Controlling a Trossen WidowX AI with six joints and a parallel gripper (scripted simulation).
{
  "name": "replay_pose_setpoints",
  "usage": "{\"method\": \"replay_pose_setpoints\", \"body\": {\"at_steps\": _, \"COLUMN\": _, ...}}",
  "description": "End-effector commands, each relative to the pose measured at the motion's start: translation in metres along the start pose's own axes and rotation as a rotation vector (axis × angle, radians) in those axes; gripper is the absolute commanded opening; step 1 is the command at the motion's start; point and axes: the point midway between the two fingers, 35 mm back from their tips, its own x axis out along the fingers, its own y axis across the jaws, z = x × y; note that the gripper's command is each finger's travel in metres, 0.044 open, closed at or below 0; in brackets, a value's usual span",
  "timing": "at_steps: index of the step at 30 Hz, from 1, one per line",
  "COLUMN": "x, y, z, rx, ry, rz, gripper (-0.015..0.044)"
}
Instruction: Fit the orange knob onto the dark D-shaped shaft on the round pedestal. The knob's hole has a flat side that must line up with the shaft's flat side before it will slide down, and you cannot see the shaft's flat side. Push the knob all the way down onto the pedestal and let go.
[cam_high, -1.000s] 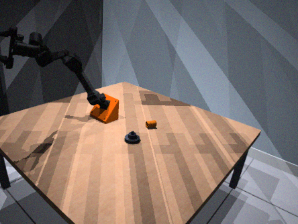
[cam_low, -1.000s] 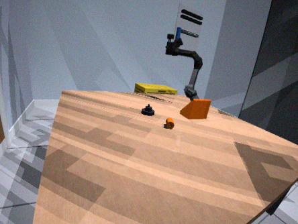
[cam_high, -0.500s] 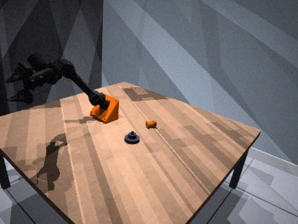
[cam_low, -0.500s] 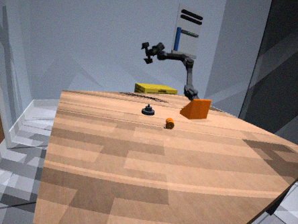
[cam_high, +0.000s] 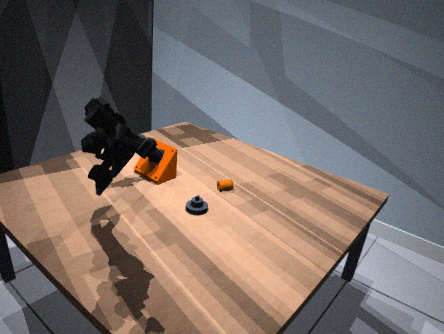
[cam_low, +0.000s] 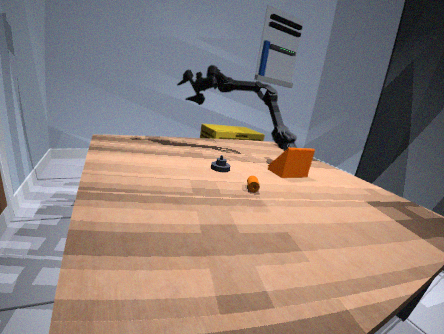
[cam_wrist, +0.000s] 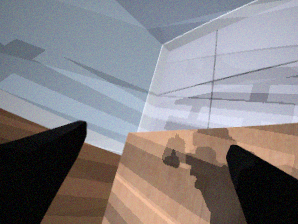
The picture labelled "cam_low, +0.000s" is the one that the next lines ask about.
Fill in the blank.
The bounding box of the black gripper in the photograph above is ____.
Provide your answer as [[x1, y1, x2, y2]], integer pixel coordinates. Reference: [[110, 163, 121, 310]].
[[177, 69, 207, 105]]

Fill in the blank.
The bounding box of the dark grey round pedestal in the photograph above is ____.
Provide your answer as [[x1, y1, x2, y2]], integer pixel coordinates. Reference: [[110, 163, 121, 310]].
[[211, 155, 231, 172]]

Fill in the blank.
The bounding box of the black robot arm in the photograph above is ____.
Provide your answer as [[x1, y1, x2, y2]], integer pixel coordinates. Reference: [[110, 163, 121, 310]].
[[196, 65, 297, 151]]

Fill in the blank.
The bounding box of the orange knob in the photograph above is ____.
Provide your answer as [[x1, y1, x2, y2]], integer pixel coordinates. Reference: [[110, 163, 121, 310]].
[[247, 176, 260, 193]]

